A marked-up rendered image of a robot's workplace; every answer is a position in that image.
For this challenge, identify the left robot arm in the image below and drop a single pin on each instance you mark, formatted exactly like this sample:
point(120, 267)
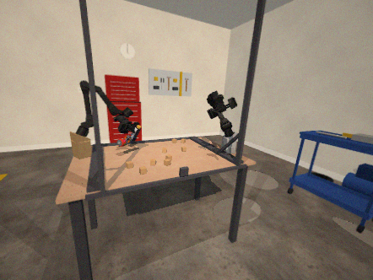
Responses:
point(83, 130)

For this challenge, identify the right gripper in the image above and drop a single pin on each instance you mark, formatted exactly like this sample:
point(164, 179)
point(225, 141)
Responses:
point(221, 105)

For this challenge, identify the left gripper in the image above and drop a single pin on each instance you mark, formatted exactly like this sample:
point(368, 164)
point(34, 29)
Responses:
point(128, 126)

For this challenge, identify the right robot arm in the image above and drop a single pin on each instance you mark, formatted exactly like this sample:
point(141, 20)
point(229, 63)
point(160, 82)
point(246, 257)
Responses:
point(213, 101)

